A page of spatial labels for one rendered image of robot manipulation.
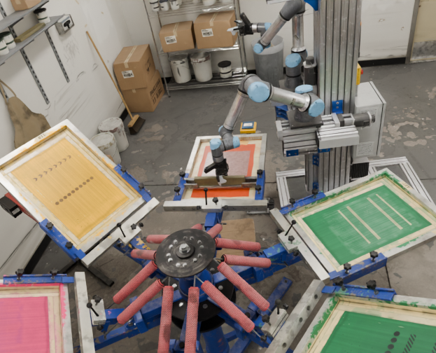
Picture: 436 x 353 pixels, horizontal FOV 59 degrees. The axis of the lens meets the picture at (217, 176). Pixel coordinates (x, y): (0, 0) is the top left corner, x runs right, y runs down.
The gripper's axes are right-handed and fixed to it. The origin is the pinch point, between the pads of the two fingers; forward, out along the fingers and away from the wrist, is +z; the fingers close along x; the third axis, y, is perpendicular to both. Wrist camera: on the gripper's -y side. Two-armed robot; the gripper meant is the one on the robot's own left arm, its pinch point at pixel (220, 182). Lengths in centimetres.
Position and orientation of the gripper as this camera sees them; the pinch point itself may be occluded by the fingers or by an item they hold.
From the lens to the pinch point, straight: 268.7
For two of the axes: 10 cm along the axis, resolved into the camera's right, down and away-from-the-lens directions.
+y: 9.8, -0.2, -2.2
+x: 1.5, -6.5, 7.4
